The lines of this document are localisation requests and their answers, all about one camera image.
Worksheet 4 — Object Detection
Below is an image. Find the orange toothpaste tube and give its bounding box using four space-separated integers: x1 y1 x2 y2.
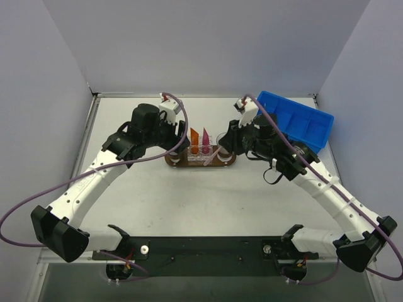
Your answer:
190 128 199 155

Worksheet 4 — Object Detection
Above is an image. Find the clear textured toothbrush holder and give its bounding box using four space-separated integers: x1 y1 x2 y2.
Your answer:
187 136 213 162

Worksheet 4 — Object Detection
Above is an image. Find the dark glass cup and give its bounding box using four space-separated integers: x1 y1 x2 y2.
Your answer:
168 152 183 165
216 132 236 165

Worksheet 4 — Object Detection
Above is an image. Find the pink toothbrush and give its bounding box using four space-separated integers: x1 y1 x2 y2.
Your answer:
203 147 222 166

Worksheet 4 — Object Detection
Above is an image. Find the magenta toothpaste tube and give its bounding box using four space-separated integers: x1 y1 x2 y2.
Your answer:
201 128 210 155

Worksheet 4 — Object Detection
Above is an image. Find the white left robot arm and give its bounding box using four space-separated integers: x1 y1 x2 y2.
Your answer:
31 100 190 262

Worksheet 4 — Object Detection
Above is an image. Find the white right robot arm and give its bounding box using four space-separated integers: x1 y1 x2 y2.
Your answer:
219 114 397 272

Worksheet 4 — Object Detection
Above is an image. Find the brown oval wooden tray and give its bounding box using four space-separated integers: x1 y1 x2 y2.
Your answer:
164 145 235 169

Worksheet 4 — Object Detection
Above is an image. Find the blue plastic bin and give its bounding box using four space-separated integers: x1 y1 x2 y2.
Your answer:
258 91 334 153

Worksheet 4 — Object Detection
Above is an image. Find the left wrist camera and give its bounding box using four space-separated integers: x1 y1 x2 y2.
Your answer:
159 93 182 125

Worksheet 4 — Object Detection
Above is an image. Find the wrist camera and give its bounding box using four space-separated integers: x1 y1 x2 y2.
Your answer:
234 97 259 128
159 93 182 125

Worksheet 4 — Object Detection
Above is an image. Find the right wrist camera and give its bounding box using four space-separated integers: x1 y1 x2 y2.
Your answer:
234 97 259 128

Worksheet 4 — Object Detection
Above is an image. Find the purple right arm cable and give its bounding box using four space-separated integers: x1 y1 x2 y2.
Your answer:
244 92 403 286

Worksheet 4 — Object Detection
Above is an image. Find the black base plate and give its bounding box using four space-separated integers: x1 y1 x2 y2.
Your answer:
92 236 319 277

